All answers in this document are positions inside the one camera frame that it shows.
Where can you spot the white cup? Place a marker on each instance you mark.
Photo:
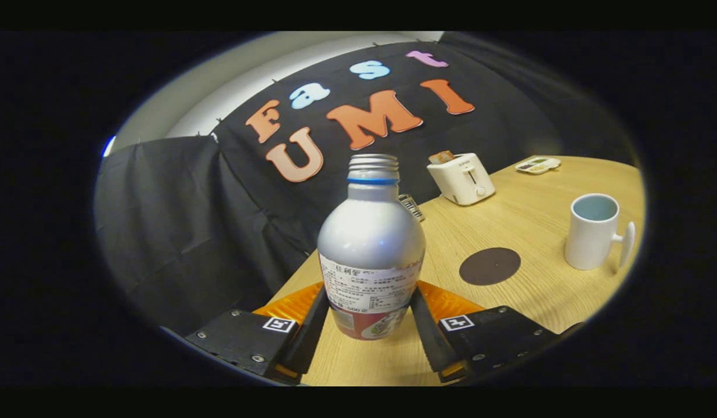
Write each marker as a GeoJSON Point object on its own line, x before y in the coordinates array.
{"type": "Point", "coordinates": [590, 238]}

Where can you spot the black backdrop cloth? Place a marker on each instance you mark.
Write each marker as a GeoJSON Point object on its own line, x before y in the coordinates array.
{"type": "Point", "coordinates": [178, 220]}

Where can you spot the white toaster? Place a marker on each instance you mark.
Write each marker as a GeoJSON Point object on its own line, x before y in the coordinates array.
{"type": "Point", "coordinates": [463, 183]}

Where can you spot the dark brown round coaster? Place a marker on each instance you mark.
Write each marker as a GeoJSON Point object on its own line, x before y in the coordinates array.
{"type": "Point", "coordinates": [489, 266]}

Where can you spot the toast slices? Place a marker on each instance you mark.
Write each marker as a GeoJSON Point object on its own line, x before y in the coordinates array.
{"type": "Point", "coordinates": [442, 157]}

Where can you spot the white divided snack tray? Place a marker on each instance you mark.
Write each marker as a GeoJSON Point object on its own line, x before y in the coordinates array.
{"type": "Point", "coordinates": [538, 165]}

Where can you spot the silver juice bottle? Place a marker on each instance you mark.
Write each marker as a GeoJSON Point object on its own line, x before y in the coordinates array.
{"type": "Point", "coordinates": [370, 238]}

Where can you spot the wooden table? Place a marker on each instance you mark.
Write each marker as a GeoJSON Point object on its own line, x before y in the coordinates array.
{"type": "Point", "coordinates": [509, 223]}

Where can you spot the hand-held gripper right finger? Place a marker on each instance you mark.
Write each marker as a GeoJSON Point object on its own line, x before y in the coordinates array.
{"type": "Point", "coordinates": [431, 337]}

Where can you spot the small grey remote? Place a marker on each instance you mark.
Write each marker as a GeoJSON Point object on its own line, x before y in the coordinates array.
{"type": "Point", "coordinates": [411, 208]}

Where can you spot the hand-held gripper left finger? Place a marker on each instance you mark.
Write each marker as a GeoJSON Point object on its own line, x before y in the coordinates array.
{"type": "Point", "coordinates": [312, 337]}

